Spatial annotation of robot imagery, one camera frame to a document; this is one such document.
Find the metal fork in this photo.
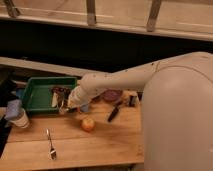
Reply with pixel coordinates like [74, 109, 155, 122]
[46, 129, 57, 160]

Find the black handled knife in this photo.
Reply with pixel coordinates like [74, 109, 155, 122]
[107, 101, 122, 122]

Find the blue plastic cup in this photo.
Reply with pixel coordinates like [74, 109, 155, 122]
[79, 104, 89, 113]

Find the white spatula in tray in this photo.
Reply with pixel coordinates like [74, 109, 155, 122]
[51, 93, 58, 108]

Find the orange apple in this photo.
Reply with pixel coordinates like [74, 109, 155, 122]
[81, 117, 95, 132]

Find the small black object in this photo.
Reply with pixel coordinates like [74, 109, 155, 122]
[129, 95, 137, 107]

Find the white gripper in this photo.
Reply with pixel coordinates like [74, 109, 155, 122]
[67, 86, 88, 108]

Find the purple bowl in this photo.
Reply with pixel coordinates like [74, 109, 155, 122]
[101, 90, 123, 102]

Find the small metal cup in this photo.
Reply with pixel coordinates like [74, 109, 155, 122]
[59, 100, 68, 115]

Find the dark brush in tray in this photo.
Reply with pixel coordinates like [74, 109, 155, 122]
[51, 86, 71, 108]

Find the green plastic tray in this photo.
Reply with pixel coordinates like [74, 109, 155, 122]
[22, 76, 77, 114]

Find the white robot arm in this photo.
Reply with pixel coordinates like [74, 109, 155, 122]
[68, 52, 213, 171]

